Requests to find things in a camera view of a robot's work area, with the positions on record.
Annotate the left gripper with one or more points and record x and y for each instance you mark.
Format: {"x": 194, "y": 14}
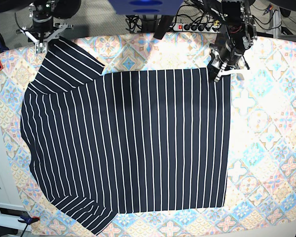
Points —
{"x": 228, "y": 54}

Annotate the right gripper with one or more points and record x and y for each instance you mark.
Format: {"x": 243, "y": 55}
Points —
{"x": 43, "y": 31}

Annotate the navy white striped T-shirt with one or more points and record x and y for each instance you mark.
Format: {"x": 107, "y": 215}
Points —
{"x": 125, "y": 142}

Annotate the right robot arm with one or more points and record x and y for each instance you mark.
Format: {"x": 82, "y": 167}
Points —
{"x": 40, "y": 8}

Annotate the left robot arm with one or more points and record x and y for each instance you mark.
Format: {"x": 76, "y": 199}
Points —
{"x": 241, "y": 34}

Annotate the black round stool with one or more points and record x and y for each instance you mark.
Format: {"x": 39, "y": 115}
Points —
{"x": 66, "y": 9}

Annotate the patterned tablecloth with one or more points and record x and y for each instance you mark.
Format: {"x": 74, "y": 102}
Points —
{"x": 261, "y": 183}

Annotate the blue clamp orange tip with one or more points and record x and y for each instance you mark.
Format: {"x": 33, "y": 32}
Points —
{"x": 28, "y": 220}

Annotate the white power strip red switch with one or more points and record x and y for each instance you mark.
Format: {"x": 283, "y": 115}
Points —
{"x": 196, "y": 27}

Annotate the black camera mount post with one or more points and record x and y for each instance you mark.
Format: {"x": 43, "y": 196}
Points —
{"x": 163, "y": 26}

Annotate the white wall vent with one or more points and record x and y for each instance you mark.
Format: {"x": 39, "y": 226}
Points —
{"x": 11, "y": 214}

